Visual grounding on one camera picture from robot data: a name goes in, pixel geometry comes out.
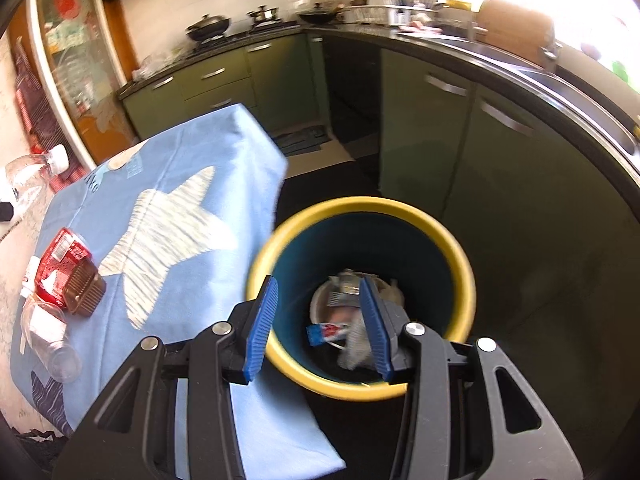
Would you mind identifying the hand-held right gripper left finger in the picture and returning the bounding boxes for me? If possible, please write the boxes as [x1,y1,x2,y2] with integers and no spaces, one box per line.
[52,275,279,480]

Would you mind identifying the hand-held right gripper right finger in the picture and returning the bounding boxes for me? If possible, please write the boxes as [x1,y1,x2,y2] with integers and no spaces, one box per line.
[359,275,586,480]

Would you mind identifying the clear plastic bottle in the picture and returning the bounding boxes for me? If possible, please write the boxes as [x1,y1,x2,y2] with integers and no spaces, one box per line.
[2,144,71,222]

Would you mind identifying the red white blue wrapper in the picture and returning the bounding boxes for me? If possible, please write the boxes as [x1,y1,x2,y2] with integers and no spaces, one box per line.
[306,323,352,347]

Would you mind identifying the red snack packet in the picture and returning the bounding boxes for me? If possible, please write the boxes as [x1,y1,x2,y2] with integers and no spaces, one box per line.
[33,227,94,310]

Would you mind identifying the brown plastic tray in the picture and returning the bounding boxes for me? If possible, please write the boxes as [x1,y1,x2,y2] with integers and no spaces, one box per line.
[65,260,108,317]

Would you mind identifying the yellow-rimmed blue bin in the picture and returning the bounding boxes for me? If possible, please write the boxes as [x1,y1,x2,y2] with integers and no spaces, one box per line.
[246,196,476,402]

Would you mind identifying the clear plastic cup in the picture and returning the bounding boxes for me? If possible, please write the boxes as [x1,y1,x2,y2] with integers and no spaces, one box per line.
[22,302,84,384]

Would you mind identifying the purple checked apron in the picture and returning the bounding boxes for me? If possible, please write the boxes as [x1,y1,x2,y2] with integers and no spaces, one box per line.
[11,37,57,153]

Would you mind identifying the printed glass sliding door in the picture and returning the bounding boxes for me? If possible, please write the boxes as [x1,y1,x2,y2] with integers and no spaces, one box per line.
[26,0,137,167]

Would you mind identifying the blue star tablecloth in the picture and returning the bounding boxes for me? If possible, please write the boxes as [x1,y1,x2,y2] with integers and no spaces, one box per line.
[10,104,347,480]

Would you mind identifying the dark floor mat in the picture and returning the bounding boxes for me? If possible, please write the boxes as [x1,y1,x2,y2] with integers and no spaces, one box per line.
[271,127,332,157]

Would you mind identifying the crumpled plastic bags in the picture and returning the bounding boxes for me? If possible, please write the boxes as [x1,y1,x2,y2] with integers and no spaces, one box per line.
[131,50,189,82]

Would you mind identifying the black lidded wok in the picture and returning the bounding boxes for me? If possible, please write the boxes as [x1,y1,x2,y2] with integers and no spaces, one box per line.
[185,14,234,42]

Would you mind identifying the black stone countertop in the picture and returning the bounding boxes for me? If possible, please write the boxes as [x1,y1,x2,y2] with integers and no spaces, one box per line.
[117,10,640,201]

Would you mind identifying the black gas stove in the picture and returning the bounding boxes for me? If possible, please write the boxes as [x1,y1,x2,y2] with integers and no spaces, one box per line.
[187,21,302,47]

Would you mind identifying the double steel sink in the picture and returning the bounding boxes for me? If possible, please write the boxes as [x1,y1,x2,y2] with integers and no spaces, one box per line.
[519,66,640,160]

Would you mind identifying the small steel pot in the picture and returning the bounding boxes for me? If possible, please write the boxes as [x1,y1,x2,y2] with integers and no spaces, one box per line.
[247,5,280,26]

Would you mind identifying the white dish rack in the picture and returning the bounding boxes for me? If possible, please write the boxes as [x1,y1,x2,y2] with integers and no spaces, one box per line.
[345,4,437,26]

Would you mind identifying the black pan with lid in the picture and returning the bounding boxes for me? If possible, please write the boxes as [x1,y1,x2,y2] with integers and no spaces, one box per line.
[298,3,339,26]

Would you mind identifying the wooden cutting board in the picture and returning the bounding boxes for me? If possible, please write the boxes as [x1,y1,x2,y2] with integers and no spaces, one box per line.
[476,0,557,69]

